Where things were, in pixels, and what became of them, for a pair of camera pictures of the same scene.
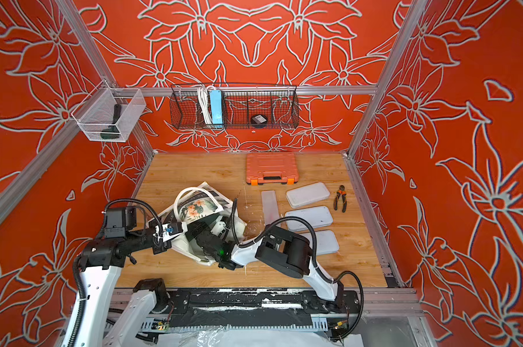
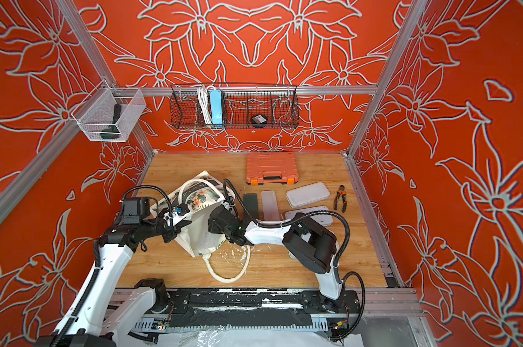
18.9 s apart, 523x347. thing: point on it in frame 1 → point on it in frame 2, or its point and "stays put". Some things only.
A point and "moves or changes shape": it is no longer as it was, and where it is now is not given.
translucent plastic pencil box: (270, 206) stays put
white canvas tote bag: (203, 208) moves or changes shape
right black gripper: (201, 239) → (214, 223)
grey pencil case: (316, 217) stays put
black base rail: (256, 309) stays put
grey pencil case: (308, 194) stays put
